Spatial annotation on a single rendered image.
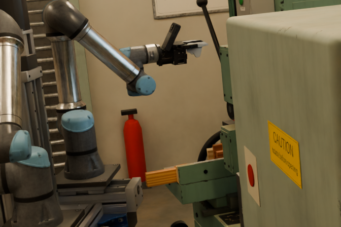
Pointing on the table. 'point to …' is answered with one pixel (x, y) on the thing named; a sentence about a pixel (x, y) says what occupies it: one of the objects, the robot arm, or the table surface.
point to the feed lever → (202, 2)
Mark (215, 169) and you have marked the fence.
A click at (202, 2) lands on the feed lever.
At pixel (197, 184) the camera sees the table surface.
